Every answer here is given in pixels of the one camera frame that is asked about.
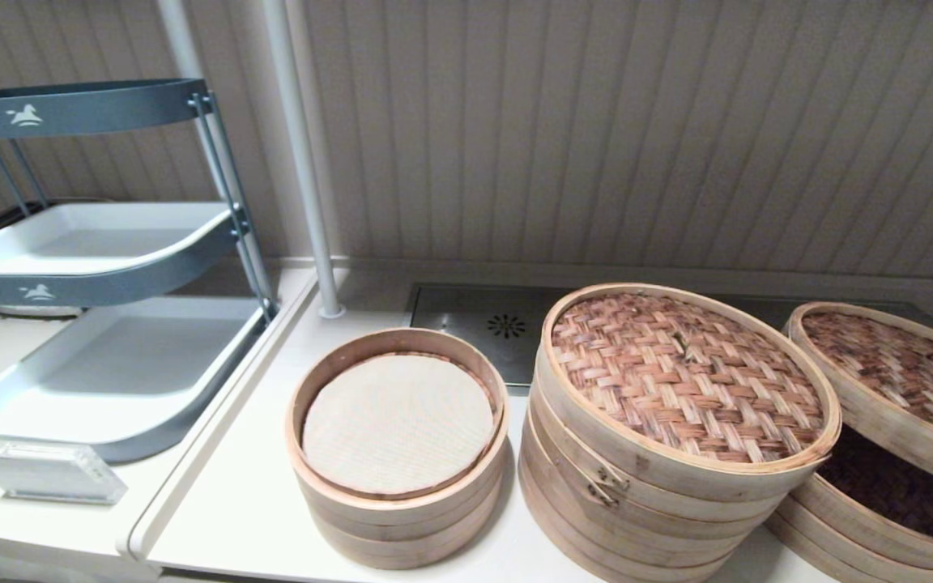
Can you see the woven bamboo steamer lid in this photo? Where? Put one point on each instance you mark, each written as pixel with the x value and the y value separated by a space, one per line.
pixel 879 364

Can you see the large bamboo steamer basket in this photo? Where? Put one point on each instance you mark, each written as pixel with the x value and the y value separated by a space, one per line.
pixel 564 534
pixel 831 551
pixel 636 517
pixel 896 486

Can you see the middle bamboo steamer stack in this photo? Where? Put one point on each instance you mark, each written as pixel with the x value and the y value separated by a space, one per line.
pixel 677 372

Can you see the round white steamer liner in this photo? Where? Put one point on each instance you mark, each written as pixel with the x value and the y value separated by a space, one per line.
pixel 398 425

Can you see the small bamboo steamer basket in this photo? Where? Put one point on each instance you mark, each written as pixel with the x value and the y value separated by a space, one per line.
pixel 329 368
pixel 406 555

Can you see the stainless steel vented panel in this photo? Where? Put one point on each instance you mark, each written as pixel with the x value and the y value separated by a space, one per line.
pixel 466 322

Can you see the grey and white rack tray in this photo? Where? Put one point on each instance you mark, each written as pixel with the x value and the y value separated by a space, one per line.
pixel 94 241
pixel 118 363

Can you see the dark grey curved rack shelf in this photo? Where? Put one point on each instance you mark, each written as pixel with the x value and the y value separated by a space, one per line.
pixel 94 107

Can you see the clear acrylic sign holder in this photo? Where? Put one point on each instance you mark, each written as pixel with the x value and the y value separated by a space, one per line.
pixel 44 472

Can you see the grey metal rack frame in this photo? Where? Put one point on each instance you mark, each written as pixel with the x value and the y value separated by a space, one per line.
pixel 226 180

